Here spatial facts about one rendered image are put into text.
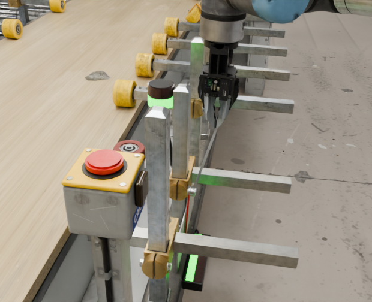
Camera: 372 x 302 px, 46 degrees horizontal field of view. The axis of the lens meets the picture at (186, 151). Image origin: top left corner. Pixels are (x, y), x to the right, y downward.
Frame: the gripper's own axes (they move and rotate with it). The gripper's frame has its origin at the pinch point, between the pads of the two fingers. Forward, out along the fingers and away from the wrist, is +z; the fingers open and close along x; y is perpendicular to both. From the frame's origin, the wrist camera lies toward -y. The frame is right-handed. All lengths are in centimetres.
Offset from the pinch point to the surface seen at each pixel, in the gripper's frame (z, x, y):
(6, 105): 11, -64, -19
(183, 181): 14.5, -6.5, 5.2
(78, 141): 11.3, -35.6, -2.7
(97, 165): -22, -8, 55
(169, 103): -5.5, -10.2, 4.5
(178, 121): -1.2, -8.1, 4.3
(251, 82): 89, 10, -252
